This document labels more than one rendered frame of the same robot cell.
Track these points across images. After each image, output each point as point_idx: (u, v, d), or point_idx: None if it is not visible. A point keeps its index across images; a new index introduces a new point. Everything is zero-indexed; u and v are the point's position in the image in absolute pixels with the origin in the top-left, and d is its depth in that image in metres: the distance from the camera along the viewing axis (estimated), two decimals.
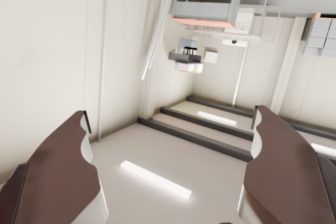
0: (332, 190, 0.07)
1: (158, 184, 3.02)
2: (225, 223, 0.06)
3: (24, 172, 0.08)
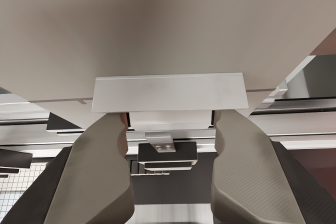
0: (288, 171, 0.08)
1: None
2: (225, 223, 0.06)
3: (67, 155, 0.09)
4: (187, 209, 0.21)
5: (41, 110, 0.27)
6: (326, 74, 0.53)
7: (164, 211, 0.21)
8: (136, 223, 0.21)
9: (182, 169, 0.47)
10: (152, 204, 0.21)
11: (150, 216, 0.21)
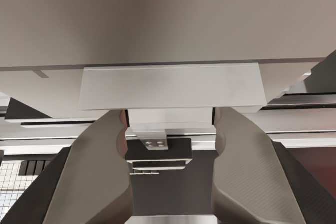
0: (289, 172, 0.07)
1: None
2: (225, 223, 0.06)
3: (66, 155, 0.09)
4: (186, 222, 0.16)
5: (3, 96, 0.22)
6: (327, 69, 0.51)
7: None
8: None
9: (174, 169, 0.42)
10: (141, 216, 0.16)
11: None
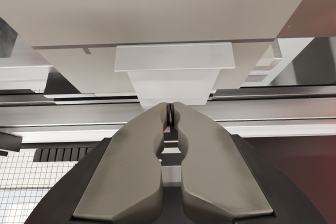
0: (249, 161, 0.08)
1: None
2: (225, 223, 0.06)
3: (106, 145, 0.09)
4: None
5: (38, 79, 0.27)
6: (314, 64, 0.56)
7: (162, 172, 0.21)
8: None
9: (175, 152, 0.47)
10: None
11: None
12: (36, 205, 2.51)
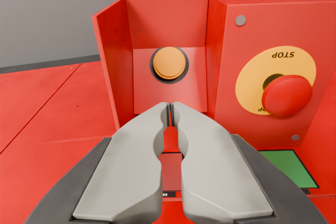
0: (249, 161, 0.08)
1: None
2: (225, 223, 0.06)
3: (106, 145, 0.09)
4: None
5: None
6: None
7: None
8: None
9: None
10: None
11: None
12: None
